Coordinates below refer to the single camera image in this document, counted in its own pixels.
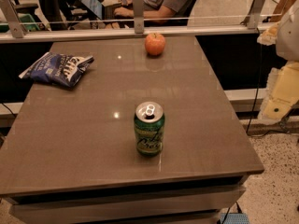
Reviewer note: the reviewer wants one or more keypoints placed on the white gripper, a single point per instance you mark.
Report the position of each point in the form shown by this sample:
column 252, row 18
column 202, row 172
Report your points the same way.
column 289, row 41

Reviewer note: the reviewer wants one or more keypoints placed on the green soda can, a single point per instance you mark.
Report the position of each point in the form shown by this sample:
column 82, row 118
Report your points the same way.
column 149, row 123

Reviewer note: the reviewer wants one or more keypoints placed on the red apple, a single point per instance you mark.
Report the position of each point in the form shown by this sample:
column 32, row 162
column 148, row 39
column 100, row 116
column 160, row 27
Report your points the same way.
column 154, row 44

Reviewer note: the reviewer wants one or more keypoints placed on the seated person grey shirt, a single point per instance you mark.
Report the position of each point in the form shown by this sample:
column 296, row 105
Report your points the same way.
column 161, row 12

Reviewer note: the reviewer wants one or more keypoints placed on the table drawer front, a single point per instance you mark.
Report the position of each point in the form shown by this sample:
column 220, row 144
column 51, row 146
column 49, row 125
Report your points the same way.
column 188, row 206

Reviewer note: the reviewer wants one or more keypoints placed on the blue floor mat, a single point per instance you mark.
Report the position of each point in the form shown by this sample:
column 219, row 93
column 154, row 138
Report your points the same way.
column 234, row 218

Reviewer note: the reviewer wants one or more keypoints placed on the open laptop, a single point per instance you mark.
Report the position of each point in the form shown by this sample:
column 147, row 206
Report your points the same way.
column 102, row 9

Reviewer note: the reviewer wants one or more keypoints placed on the blue chip bag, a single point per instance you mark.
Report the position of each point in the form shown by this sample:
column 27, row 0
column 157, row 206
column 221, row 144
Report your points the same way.
column 61, row 69

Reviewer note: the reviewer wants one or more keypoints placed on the green bin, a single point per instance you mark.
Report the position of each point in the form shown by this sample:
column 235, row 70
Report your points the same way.
column 26, row 20

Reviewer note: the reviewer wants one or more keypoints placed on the right metal railing bracket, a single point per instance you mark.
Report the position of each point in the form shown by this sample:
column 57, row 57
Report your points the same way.
column 251, row 21

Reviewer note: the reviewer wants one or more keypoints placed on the metal railing bracket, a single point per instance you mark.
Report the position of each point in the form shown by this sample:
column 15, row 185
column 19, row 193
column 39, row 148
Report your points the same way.
column 138, row 16
column 12, row 18
column 251, row 21

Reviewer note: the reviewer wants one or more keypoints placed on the middle metal railing bracket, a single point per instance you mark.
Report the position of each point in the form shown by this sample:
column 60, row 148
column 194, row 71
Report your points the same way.
column 138, row 16

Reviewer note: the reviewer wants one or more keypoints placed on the left metal railing bracket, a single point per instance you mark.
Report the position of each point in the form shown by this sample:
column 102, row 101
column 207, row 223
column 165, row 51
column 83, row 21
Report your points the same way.
column 12, row 18

